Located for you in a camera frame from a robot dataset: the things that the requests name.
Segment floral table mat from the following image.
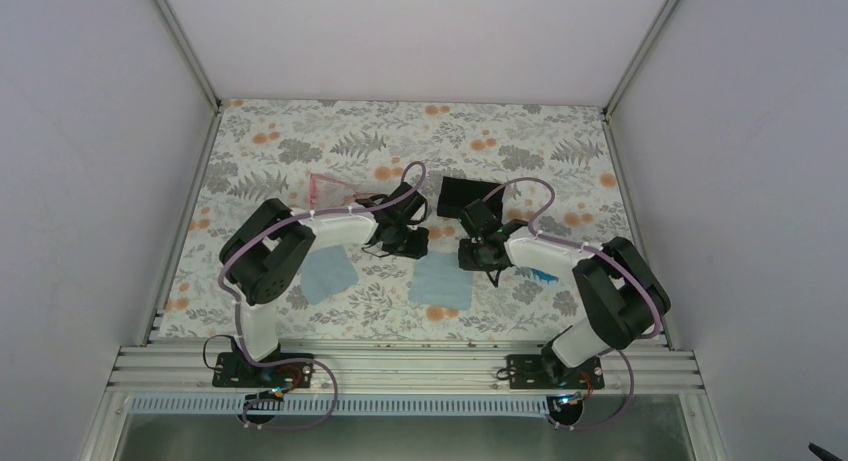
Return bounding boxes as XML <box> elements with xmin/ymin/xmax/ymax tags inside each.
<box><xmin>159</xmin><ymin>99</ymin><xmax>630</xmax><ymax>341</ymax></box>

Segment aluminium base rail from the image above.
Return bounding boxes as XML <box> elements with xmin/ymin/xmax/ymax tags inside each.
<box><xmin>107</xmin><ymin>339</ymin><xmax>705</xmax><ymax>409</ymax></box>

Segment white slotted cable duct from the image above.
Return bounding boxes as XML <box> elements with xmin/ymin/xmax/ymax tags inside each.
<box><xmin>126</xmin><ymin>393</ymin><xmax>549</xmax><ymax>417</ymax></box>

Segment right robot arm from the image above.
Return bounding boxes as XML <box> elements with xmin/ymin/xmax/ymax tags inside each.
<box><xmin>458</xmin><ymin>200</ymin><xmax>671</xmax><ymax>388</ymax></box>

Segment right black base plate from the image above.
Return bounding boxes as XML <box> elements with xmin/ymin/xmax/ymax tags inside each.
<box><xmin>495</xmin><ymin>354</ymin><xmax>605</xmax><ymax>390</ymax></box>

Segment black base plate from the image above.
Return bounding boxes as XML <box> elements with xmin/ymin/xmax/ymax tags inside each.
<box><xmin>211</xmin><ymin>352</ymin><xmax>314</xmax><ymax>390</ymax></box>
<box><xmin>495</xmin><ymin>354</ymin><xmax>605</xmax><ymax>390</ymax></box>

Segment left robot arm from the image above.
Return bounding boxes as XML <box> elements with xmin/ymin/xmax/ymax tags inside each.
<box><xmin>217</xmin><ymin>182</ymin><xmax>428</xmax><ymax>386</ymax></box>

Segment pink transparent sunglasses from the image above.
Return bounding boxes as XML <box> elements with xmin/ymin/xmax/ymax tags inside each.
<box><xmin>308</xmin><ymin>173</ymin><xmax>377</xmax><ymax>210</ymax></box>

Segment light blue cloth left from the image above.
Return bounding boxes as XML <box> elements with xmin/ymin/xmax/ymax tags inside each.
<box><xmin>301</xmin><ymin>246</ymin><xmax>359</xmax><ymax>305</ymax></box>

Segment light blue cleaning cloth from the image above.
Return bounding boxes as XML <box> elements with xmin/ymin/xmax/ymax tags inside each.
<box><xmin>409</xmin><ymin>252</ymin><xmax>474</xmax><ymax>311</ymax></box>

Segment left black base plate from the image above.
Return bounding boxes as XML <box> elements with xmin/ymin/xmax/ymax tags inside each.
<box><xmin>211</xmin><ymin>352</ymin><xmax>314</xmax><ymax>390</ymax></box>

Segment black glasses pouch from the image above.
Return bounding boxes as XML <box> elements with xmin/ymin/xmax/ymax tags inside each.
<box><xmin>436</xmin><ymin>176</ymin><xmax>499</xmax><ymax>219</ymax></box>

